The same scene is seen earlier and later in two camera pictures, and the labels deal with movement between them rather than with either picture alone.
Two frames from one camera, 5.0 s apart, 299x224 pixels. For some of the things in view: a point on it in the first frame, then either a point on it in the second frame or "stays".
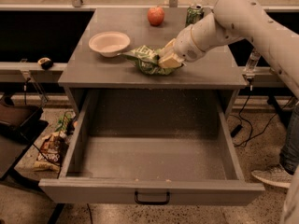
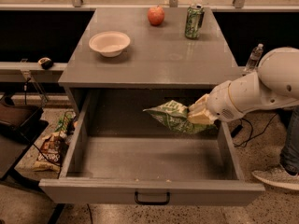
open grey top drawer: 162,147 stays
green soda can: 194,12 stays
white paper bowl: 109,43 stays
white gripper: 186,46 -> 220,105
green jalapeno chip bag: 147,60 -> 175,116
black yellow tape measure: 46,63 stays
